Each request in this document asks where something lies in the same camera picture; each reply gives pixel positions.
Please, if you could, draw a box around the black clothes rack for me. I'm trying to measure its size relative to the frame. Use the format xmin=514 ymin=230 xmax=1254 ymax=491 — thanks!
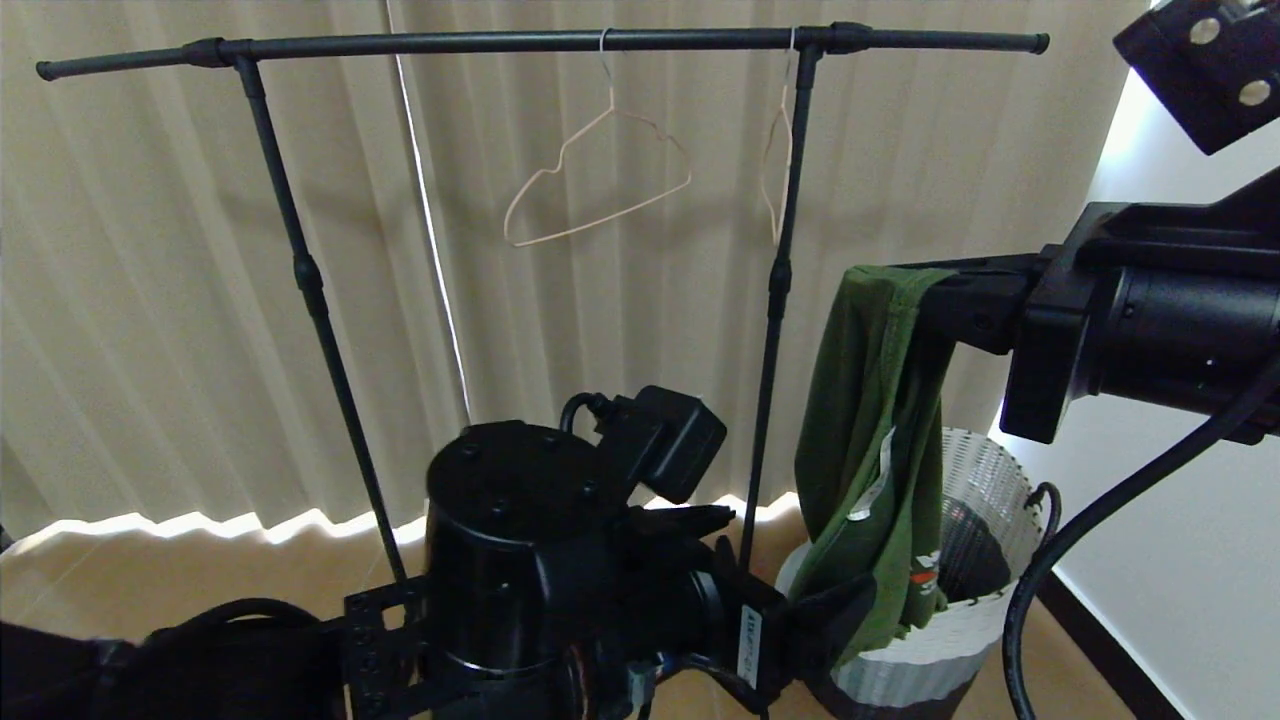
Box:
xmin=35 ymin=22 xmax=1051 ymax=591

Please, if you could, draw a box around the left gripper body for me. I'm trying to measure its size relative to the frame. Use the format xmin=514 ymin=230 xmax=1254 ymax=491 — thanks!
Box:
xmin=600 ymin=505 xmax=793 ymax=717

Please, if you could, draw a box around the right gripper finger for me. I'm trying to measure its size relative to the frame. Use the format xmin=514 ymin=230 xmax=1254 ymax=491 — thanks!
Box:
xmin=893 ymin=255 xmax=1043 ymax=357

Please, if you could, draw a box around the beige curtain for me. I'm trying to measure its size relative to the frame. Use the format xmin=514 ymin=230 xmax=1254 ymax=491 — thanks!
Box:
xmin=0 ymin=0 xmax=1151 ymax=546

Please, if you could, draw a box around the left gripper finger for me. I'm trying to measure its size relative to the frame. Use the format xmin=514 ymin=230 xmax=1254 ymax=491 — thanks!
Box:
xmin=790 ymin=573 xmax=879 ymax=674

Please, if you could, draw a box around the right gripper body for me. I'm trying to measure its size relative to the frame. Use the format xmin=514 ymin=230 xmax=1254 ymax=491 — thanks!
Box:
xmin=1000 ymin=240 xmax=1280 ymax=446

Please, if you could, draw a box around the pink clothes hanger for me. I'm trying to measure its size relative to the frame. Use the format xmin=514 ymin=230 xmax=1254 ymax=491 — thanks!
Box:
xmin=503 ymin=30 xmax=693 ymax=248
xmin=760 ymin=28 xmax=801 ymax=247

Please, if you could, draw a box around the white laundry basket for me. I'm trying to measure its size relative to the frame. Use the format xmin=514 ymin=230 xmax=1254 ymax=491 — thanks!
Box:
xmin=775 ymin=428 xmax=1063 ymax=720

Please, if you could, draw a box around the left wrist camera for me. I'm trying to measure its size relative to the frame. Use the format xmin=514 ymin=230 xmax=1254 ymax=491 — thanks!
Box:
xmin=558 ymin=385 xmax=728 ymax=506

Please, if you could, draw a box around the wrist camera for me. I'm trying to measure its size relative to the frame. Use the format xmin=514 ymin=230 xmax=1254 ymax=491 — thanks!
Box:
xmin=558 ymin=385 xmax=728 ymax=506
xmin=1065 ymin=0 xmax=1280 ymax=273

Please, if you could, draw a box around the green printed shirt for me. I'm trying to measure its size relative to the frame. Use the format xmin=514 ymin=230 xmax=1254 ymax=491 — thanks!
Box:
xmin=790 ymin=265 xmax=961 ymax=669

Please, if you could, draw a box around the black cable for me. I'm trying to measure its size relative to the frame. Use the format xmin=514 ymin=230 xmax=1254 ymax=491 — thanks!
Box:
xmin=1003 ymin=355 xmax=1280 ymax=720

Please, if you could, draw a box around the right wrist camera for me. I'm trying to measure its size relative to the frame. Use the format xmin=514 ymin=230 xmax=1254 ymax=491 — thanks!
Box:
xmin=1065 ymin=0 xmax=1280 ymax=273

